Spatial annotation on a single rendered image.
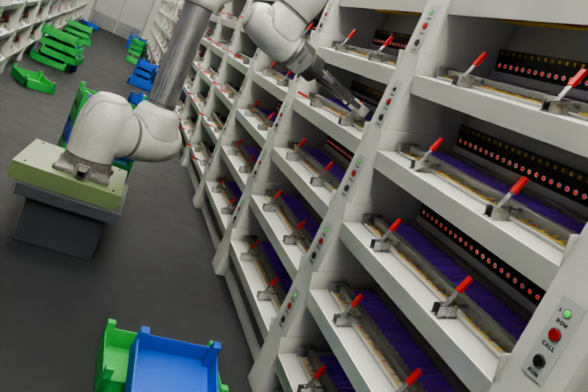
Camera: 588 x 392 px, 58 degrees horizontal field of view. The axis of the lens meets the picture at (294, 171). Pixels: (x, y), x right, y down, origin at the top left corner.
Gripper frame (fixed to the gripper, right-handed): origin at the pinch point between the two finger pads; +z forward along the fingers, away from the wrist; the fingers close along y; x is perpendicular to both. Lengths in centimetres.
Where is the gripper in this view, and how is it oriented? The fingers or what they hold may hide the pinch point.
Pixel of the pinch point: (356, 106)
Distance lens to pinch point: 156.8
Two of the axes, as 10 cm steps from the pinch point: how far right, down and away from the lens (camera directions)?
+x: 6.2, -7.8, -0.7
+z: 7.3, 5.4, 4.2
